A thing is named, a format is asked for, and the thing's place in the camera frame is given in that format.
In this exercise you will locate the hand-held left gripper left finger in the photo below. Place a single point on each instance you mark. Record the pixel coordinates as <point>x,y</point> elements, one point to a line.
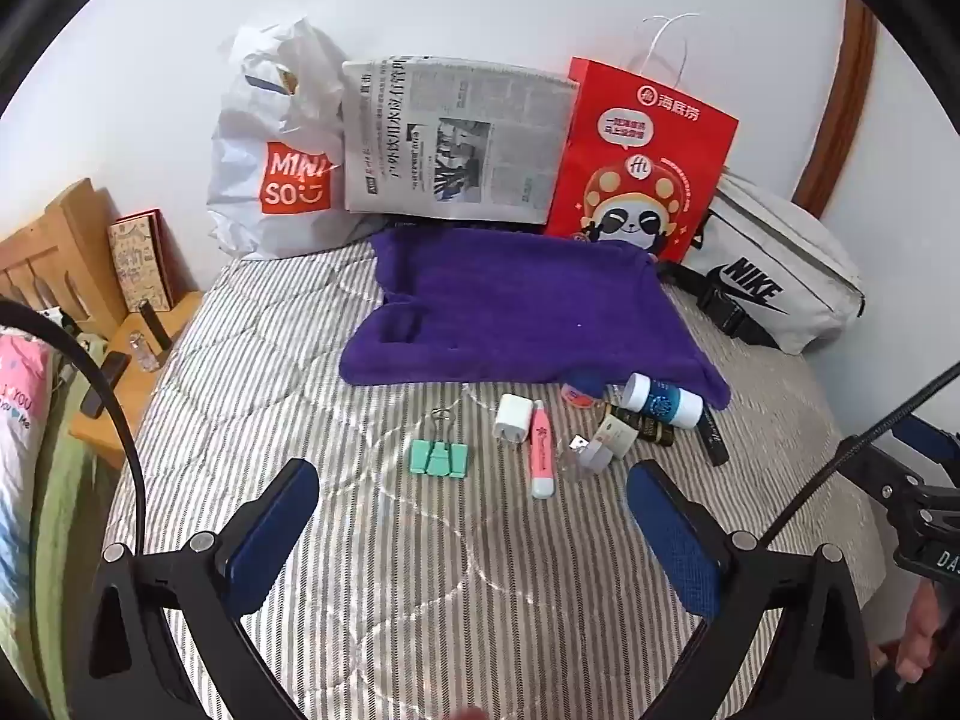
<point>270,540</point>

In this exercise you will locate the pink highlighter pen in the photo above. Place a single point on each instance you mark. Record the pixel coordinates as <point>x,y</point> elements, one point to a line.
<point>541,457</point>

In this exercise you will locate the purple towel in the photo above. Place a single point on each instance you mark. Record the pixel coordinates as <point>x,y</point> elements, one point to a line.
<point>517,307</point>

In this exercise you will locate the green binder clip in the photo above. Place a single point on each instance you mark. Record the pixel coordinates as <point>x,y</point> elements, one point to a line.
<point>439,459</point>

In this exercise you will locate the folded newspaper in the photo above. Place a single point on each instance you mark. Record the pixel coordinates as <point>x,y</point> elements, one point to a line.
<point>450,142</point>

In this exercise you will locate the black binder clip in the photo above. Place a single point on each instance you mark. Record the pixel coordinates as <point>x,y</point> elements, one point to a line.
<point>712,439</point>

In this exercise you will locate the white charger plug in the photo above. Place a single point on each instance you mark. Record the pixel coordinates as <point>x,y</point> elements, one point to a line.
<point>512,420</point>

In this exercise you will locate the red paper bag with panda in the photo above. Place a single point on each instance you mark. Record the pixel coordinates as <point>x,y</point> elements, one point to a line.
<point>637,165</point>

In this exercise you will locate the small clear bottle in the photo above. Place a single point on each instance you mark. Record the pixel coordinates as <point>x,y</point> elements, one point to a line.
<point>142,352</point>

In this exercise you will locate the white plastic shopping bag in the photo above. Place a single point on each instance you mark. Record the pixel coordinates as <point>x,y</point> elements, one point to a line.
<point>247,112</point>

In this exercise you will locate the blue and white bottle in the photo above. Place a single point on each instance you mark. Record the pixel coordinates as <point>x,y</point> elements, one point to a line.
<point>660,399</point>

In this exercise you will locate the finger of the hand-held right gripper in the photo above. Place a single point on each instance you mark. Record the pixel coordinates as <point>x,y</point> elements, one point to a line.
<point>934,441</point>
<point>911,491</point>

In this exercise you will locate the wooden bedside table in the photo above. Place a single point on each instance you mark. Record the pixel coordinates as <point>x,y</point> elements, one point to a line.
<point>161,382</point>

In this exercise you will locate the brown wooden door frame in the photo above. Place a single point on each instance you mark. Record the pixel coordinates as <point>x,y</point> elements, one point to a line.
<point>840,105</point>

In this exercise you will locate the black phone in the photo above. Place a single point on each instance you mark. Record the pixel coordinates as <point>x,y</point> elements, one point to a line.
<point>103,386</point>

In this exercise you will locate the pink bottle with blue cap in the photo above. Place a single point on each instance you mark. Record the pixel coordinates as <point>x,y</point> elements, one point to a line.
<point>581,392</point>

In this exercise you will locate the red book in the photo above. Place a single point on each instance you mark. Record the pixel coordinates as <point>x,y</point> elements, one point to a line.
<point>171,255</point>

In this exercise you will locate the patterned book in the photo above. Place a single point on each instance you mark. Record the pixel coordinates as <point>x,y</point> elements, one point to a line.
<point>139,262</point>

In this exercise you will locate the white waist bag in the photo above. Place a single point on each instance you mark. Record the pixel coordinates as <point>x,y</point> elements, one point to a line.
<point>780,255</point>

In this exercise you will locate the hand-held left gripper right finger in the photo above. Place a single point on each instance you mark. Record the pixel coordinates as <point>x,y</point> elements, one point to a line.
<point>675,540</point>

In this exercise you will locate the striped grey blanket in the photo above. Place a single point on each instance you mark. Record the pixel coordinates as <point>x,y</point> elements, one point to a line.
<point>420,577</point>

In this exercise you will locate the white label roll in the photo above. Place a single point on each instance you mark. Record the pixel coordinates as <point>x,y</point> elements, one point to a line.
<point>619,436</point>

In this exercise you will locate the black box with gold print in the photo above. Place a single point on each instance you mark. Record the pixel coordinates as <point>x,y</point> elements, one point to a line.
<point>649,431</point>

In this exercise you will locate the person's right hand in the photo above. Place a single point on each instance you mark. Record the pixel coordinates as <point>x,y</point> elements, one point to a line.
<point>926,637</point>

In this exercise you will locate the black stick-shaped item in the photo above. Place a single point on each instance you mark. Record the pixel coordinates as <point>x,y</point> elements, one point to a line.
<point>152,326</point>

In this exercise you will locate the green cloth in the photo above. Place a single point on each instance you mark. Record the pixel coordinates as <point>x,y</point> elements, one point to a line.
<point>67,510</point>

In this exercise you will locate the pink printed pillow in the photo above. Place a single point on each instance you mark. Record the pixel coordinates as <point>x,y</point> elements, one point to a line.
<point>19,465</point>

